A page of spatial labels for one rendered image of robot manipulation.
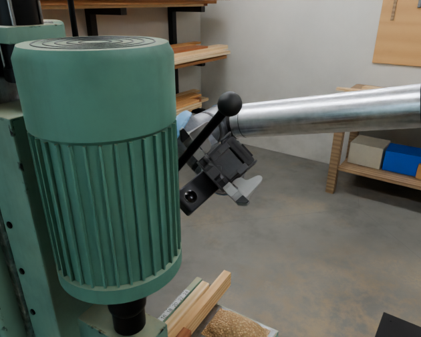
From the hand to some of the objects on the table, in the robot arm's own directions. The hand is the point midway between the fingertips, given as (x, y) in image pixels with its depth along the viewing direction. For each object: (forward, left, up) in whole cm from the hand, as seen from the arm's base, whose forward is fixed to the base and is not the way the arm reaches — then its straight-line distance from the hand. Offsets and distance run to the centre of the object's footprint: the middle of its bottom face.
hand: (210, 168), depth 55 cm
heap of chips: (-8, +1, -42) cm, 43 cm away
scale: (+16, -13, -36) cm, 41 cm away
